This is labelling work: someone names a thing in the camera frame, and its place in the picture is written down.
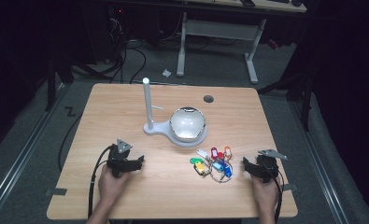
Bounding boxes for white stand with pole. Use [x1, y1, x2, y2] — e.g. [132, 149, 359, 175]
[142, 77, 209, 147]

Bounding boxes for white-legged desk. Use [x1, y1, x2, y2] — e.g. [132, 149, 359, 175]
[176, 0, 307, 85]

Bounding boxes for black stand leg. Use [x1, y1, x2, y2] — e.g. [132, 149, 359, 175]
[44, 52, 75, 112]
[258, 73, 315, 132]

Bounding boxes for shiny white bowl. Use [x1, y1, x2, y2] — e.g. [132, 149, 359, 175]
[169, 106, 207, 140]

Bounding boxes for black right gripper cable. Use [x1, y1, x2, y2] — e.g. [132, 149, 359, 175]
[261, 161, 286, 224]

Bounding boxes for black floor cables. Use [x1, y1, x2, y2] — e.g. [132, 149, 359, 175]
[106, 17, 148, 84]

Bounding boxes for bunch of coloured key tags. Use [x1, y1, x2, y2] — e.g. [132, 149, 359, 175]
[189, 146, 234, 184]

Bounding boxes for dark computer tower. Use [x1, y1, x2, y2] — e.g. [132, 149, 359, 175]
[82, 4, 127, 64]

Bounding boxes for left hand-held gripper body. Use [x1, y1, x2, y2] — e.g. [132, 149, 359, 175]
[106, 138, 134, 179]

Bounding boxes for person's right hand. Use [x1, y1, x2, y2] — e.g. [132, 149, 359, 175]
[250, 175, 280, 217]

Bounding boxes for person's left hand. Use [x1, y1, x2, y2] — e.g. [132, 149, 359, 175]
[97, 163, 131, 203]

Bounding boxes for metal floor rail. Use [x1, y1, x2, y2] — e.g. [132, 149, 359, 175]
[289, 101, 352, 224]
[0, 83, 68, 220]

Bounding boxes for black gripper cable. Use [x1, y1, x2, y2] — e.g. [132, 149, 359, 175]
[261, 161, 286, 224]
[87, 145, 115, 219]

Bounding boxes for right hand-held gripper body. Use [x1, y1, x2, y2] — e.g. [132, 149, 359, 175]
[252, 148, 288, 184]

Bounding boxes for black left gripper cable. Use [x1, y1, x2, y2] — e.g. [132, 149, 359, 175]
[87, 145, 115, 219]

